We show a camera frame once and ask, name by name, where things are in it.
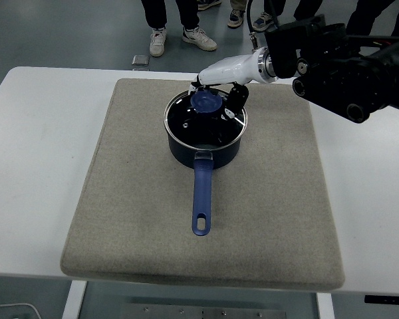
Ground person in black trousers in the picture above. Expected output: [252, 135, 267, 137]
[346, 0, 399, 38]

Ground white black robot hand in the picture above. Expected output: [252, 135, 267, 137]
[188, 49, 266, 122]

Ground glass pot lid blue knob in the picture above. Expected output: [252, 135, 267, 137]
[163, 88, 248, 148]

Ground white curved object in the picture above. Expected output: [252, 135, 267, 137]
[0, 302, 41, 319]

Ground person in grey blue sneakers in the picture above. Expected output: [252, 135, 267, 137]
[251, 0, 324, 33]

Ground dark blue pot blue handle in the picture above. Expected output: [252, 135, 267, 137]
[166, 112, 245, 237]

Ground person in tan trousers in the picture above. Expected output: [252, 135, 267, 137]
[227, 0, 247, 29]

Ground black table control panel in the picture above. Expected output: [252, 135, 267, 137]
[364, 294, 399, 304]

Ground grey fabric mat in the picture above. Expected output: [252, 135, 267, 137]
[59, 78, 346, 293]

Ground white table leg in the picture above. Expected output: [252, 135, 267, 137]
[315, 292, 335, 319]
[61, 280, 87, 319]

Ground person in white sneakers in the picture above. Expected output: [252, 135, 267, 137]
[140, 0, 218, 58]

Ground grey metal plate with screws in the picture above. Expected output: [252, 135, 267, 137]
[119, 302, 287, 319]

